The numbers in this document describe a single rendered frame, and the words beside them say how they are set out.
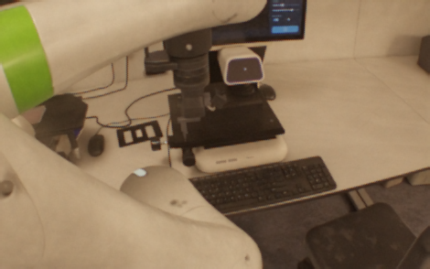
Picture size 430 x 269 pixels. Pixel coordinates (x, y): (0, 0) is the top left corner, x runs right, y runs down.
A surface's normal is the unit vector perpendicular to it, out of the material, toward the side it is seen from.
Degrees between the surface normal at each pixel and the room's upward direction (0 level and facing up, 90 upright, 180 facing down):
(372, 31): 90
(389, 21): 90
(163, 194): 2
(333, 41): 90
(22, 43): 61
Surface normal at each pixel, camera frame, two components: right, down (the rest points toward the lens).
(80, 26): 0.66, 0.00
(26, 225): 0.89, 0.14
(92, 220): 0.92, -0.16
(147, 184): -0.10, -0.77
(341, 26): 0.18, 0.58
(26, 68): 0.70, 0.33
